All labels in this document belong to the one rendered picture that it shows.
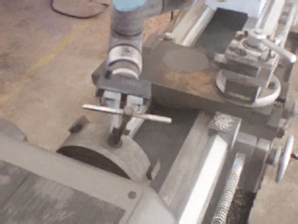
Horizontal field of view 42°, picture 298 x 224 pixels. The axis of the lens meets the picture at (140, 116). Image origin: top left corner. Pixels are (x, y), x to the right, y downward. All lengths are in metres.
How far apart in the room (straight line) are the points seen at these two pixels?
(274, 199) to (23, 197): 1.92
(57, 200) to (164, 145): 0.97
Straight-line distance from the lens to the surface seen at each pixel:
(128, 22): 0.99
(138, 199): 0.67
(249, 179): 1.70
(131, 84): 0.96
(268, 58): 1.42
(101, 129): 0.96
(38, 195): 0.70
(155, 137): 1.63
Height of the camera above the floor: 1.89
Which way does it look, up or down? 42 degrees down
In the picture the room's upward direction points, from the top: straight up
